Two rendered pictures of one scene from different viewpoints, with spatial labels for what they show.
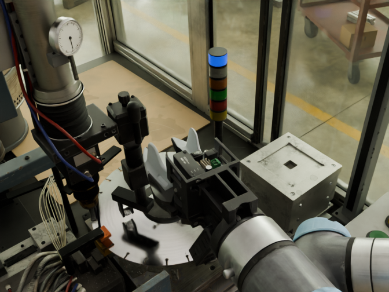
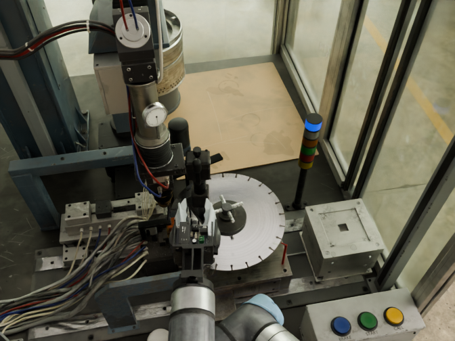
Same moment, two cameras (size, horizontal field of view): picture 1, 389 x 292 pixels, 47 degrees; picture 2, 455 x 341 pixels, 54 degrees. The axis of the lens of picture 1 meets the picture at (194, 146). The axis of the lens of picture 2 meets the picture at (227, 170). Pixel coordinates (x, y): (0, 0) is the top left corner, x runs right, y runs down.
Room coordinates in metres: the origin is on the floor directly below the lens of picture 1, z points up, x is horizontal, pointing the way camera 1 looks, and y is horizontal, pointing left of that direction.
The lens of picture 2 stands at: (0.03, -0.25, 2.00)
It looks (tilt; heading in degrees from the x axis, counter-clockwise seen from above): 50 degrees down; 26
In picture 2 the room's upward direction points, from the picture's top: straight up
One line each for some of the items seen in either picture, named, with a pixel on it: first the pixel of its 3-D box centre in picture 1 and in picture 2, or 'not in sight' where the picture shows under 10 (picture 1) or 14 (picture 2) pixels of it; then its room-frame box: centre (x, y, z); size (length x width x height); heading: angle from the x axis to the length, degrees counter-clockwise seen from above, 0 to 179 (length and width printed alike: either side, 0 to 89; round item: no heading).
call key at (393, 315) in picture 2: not in sight; (393, 316); (0.62, -0.43, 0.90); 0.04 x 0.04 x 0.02
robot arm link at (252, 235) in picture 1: (252, 252); (190, 304); (0.29, -0.05, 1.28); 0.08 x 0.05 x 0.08; 117
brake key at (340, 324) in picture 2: not in sight; (340, 326); (0.54, -0.32, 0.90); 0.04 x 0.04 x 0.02
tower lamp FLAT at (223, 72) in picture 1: (217, 68); (311, 130); (0.95, -0.07, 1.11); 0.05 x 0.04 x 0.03; 36
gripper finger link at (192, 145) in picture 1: (191, 146); (208, 213); (0.47, 0.00, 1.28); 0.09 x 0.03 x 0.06; 18
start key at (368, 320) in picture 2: (378, 240); (367, 321); (0.58, -0.37, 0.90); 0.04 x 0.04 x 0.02
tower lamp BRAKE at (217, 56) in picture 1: (217, 57); (313, 122); (0.95, -0.07, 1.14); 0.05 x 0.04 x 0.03; 36
